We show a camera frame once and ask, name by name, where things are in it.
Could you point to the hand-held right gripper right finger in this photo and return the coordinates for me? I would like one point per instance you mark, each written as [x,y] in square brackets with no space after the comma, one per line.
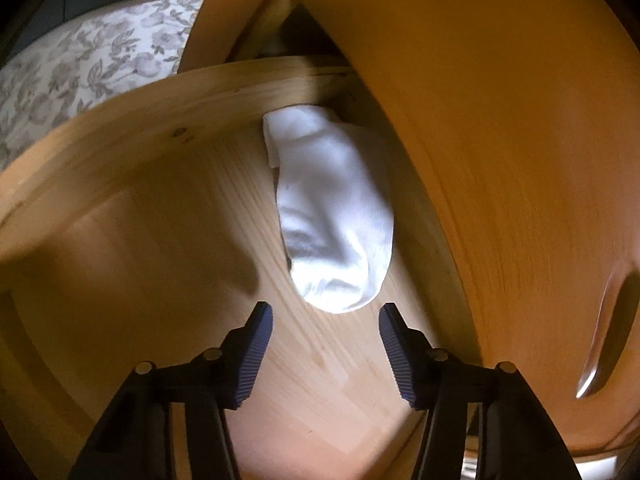
[397,355]

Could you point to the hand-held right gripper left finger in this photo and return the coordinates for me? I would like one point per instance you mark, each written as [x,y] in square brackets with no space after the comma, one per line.
[257,355]

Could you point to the white sock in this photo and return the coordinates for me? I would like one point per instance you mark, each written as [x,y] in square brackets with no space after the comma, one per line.
[330,220]

